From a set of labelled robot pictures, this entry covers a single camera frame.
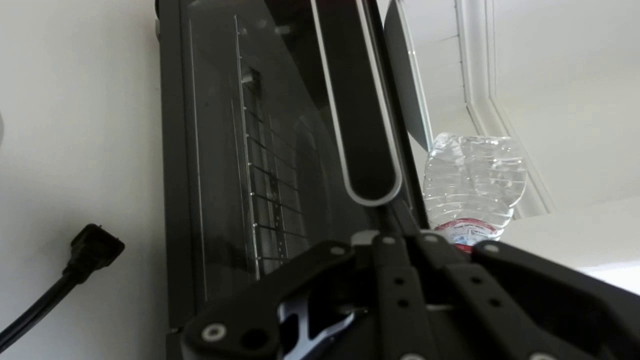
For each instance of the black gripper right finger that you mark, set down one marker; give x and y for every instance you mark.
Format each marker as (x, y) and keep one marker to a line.
(533, 300)

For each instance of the clear crumpled plastic bottle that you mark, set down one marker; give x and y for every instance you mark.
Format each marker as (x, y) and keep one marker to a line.
(472, 181)

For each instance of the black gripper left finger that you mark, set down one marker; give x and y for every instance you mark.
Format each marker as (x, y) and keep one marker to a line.
(281, 286)

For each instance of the black toaster oven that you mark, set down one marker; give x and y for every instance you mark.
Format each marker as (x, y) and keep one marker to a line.
(213, 132)

